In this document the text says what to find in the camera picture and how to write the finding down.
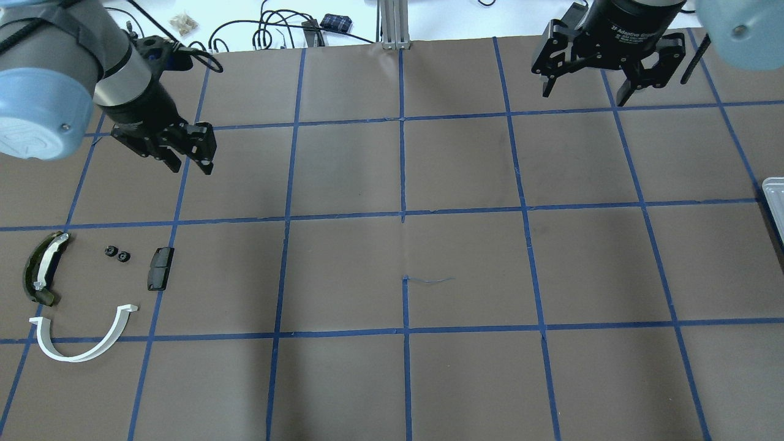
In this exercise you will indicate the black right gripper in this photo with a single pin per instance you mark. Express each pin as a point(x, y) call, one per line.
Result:
point(626, 24)

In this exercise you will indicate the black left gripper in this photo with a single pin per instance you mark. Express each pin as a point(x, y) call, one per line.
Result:
point(142, 105)

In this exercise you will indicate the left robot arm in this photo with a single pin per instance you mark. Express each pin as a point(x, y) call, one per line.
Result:
point(62, 59)

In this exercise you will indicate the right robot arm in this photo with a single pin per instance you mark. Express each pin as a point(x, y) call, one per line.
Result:
point(746, 34)

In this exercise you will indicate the silver metal tray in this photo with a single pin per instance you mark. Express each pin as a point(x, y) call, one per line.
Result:
point(772, 189)

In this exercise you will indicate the black brake pad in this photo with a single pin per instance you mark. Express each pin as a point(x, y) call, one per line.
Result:
point(159, 269)

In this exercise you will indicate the green curved brake shoe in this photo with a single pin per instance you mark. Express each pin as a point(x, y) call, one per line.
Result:
point(40, 267)

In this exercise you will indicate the white curved plastic part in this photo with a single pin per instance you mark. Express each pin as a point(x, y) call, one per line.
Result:
point(47, 343)

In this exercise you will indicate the aluminium frame post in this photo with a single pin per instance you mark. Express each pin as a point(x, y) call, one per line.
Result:
point(394, 24)

